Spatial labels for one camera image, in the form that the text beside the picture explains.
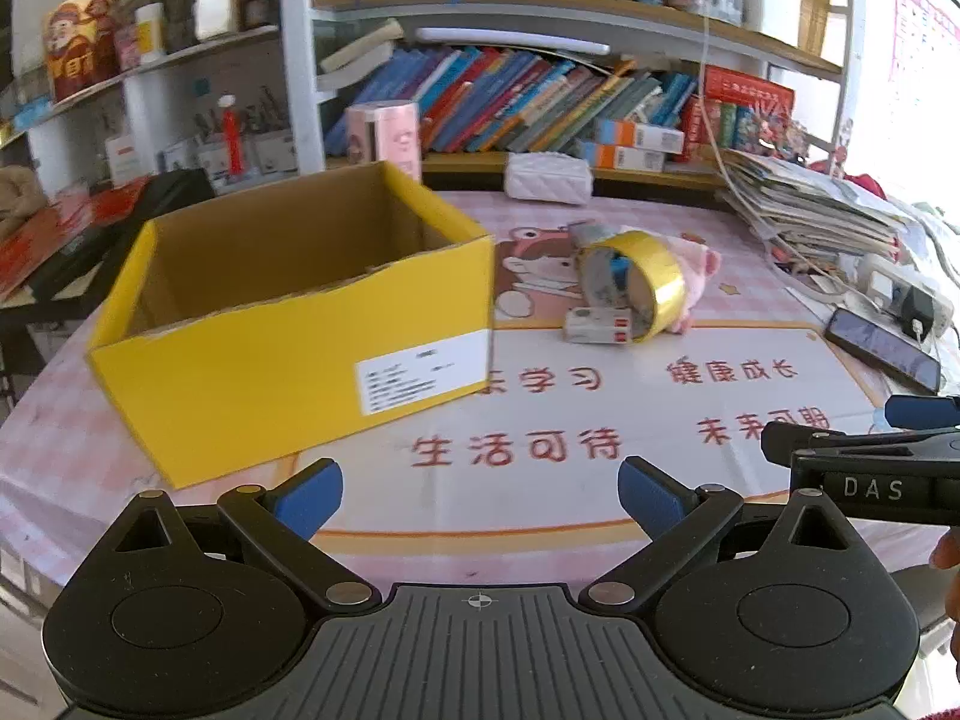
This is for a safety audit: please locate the beige plush toy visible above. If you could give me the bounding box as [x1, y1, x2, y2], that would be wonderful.
[0, 165, 46, 241]

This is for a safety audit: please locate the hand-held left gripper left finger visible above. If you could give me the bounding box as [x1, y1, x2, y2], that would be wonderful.
[97, 457, 383, 616]

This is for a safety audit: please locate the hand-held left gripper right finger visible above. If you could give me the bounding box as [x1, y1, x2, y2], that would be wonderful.
[579, 456, 877, 616]

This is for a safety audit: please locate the colourful paper ornament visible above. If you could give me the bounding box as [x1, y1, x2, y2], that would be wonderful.
[750, 111, 809, 164]

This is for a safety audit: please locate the pink plush pig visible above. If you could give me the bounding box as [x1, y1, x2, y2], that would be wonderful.
[660, 232, 722, 335]

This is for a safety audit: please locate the white quilted pouch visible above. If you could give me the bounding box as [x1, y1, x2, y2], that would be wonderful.
[504, 152, 593, 205]

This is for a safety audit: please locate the white power strip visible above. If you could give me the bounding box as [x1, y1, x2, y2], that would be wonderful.
[855, 255, 960, 338]

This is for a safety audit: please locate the red figure decoration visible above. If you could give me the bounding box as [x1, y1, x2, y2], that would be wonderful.
[41, 0, 121, 102]

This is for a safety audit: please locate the person's right hand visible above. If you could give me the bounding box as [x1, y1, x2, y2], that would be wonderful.
[927, 529, 960, 665]

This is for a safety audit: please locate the yellow cardboard box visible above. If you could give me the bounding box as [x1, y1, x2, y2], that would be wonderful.
[86, 160, 496, 488]

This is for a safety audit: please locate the red packet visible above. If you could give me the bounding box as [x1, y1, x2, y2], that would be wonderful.
[0, 180, 151, 293]

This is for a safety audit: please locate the gold tape roll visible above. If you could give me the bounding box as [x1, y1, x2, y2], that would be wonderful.
[576, 231, 687, 342]

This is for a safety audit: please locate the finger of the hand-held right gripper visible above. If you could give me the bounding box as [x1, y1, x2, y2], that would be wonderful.
[760, 421, 960, 466]
[885, 394, 960, 430]

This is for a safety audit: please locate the red book set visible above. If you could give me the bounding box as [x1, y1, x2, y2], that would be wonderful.
[682, 100, 751, 158]

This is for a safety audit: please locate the row of colourful books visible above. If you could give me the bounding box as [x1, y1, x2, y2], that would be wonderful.
[322, 45, 702, 155]

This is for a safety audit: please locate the pink wall poster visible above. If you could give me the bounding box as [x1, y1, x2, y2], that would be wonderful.
[889, 0, 960, 113]

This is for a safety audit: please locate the black charger plug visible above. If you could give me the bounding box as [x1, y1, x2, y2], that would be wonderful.
[900, 285, 935, 342]

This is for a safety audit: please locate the white cable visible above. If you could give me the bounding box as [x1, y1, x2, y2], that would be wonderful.
[701, 0, 863, 308]

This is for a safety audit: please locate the red gift box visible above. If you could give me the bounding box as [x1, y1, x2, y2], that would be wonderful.
[701, 66, 796, 121]

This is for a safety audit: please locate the orange white carton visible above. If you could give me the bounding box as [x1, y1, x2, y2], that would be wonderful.
[581, 141, 668, 173]
[592, 118, 685, 153]

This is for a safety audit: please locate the small white red box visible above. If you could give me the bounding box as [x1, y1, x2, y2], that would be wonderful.
[564, 306, 635, 346]

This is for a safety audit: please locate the white storage container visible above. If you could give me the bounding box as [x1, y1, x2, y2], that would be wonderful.
[742, 0, 803, 46]

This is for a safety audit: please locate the pink cylinder container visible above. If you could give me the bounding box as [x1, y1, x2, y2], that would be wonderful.
[345, 101, 422, 182]

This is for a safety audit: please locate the stack of papers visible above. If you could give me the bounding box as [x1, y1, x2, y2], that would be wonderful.
[720, 148, 920, 271]

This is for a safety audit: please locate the dark smartphone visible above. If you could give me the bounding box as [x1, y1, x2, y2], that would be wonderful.
[825, 307, 942, 395]

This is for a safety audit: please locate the beige lying book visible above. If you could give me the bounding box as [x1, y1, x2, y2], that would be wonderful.
[319, 19, 406, 76]

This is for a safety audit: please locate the pink printed desk mat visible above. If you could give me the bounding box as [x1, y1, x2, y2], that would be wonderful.
[0, 187, 960, 601]

